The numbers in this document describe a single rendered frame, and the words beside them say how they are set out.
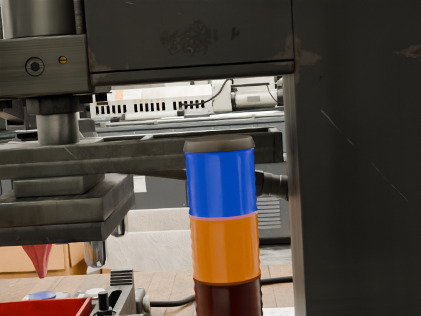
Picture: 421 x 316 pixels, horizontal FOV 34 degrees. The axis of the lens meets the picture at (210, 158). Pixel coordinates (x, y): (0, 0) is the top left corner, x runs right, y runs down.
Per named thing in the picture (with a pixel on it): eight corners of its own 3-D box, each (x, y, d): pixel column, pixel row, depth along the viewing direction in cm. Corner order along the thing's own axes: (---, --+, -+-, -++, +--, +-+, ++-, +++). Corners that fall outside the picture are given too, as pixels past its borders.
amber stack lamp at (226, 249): (194, 266, 40) (190, 209, 40) (259, 262, 40) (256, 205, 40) (190, 284, 37) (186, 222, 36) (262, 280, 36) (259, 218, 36)
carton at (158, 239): (128, 303, 358) (121, 207, 353) (244, 299, 351) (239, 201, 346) (92, 355, 289) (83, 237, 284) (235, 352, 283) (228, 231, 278)
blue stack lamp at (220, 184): (190, 207, 40) (186, 149, 40) (255, 202, 40) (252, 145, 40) (186, 219, 36) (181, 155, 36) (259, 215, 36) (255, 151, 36)
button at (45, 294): (33, 303, 104) (32, 290, 104) (59, 301, 104) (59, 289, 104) (25, 311, 100) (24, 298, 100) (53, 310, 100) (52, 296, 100)
